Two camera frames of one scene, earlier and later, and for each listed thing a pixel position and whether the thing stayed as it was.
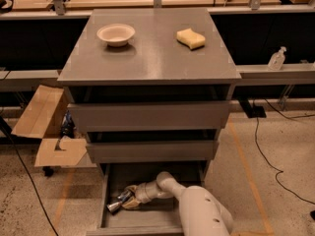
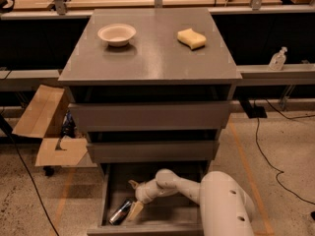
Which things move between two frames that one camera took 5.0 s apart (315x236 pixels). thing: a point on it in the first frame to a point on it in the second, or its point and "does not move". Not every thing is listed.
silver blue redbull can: x=113 y=207 to x=121 y=211
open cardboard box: x=43 y=121 does not move
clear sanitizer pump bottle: x=277 y=60 does not move
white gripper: x=143 y=193 does not move
